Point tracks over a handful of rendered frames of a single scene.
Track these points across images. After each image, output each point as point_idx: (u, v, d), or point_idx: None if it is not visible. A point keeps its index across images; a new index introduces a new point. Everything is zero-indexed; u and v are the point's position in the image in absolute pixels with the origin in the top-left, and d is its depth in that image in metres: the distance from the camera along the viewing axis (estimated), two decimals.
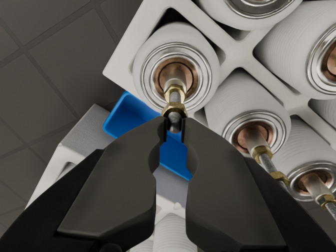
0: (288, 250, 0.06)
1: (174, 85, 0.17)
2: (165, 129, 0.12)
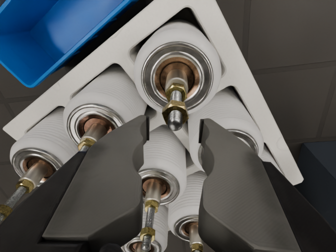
0: None
1: (167, 98, 0.18)
2: (148, 128, 0.12)
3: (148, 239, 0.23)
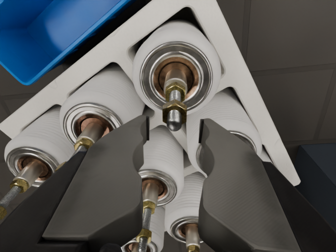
0: None
1: (178, 84, 0.17)
2: (148, 128, 0.12)
3: (144, 241, 0.23)
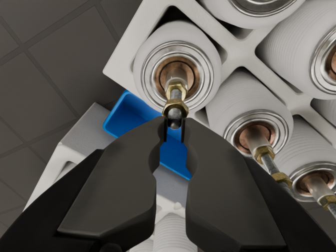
0: (288, 250, 0.06)
1: None
2: (165, 129, 0.12)
3: None
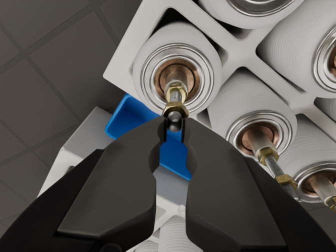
0: (288, 250, 0.06)
1: (166, 92, 0.18)
2: (165, 129, 0.12)
3: None
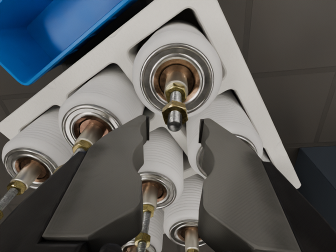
0: None
1: (183, 99, 0.18)
2: (148, 128, 0.12)
3: (143, 245, 0.22)
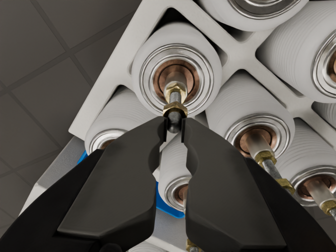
0: (288, 250, 0.06)
1: None
2: (165, 129, 0.12)
3: None
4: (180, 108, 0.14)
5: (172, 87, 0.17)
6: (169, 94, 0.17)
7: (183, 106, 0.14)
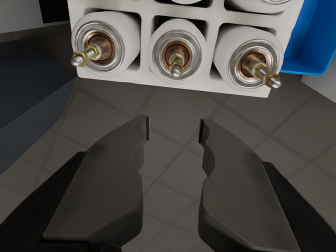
0: None
1: (254, 73, 0.28)
2: (148, 128, 0.12)
3: None
4: (178, 63, 0.24)
5: (173, 57, 0.27)
6: (172, 61, 0.28)
7: (180, 63, 0.25)
